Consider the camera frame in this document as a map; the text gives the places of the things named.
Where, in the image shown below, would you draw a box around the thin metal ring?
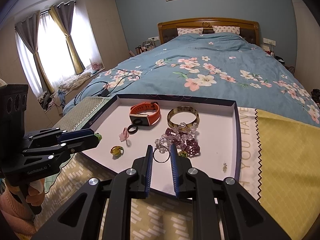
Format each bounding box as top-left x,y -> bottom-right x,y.
152,146 -> 171,164

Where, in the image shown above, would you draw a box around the clear crystal bracelet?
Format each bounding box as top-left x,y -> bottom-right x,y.
154,121 -> 200,153

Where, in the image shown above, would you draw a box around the yellow amber ring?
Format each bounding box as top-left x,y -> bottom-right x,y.
110,145 -> 125,158

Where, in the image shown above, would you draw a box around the left hand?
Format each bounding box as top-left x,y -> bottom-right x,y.
4,178 -> 45,216

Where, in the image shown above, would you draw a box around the dark blue shallow tray box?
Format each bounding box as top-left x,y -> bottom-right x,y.
79,94 -> 241,199

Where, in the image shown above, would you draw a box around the orange smart watch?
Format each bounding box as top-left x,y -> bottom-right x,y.
129,102 -> 161,126

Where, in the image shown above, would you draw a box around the tortoiseshell bangle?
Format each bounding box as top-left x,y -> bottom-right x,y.
167,106 -> 200,131

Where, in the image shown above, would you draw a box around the pink knitted sleeve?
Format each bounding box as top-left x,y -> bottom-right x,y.
0,184 -> 38,238

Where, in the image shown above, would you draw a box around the blue floral duvet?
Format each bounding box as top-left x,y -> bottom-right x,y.
63,33 -> 319,127

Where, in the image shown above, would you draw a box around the patchwork table cloth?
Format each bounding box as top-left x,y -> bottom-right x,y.
35,95 -> 319,239

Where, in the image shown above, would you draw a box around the grey yellow curtains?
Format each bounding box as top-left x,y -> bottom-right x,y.
15,1 -> 85,96

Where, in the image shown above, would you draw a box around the left floral pillow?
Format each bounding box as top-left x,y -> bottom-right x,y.
177,28 -> 203,36

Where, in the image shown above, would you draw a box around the floral pillow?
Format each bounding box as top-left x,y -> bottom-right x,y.
177,28 -> 203,36
213,25 -> 240,35

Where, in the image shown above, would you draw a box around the wooden headboard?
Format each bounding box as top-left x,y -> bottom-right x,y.
157,17 -> 260,46

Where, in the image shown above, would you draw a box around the right floral pillow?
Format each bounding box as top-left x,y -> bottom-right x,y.
213,25 -> 240,35

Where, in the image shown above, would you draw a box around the pile of dark clothes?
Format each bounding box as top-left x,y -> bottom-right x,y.
311,88 -> 320,104

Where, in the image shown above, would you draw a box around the black charger cable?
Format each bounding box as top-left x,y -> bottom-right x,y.
73,74 -> 141,106

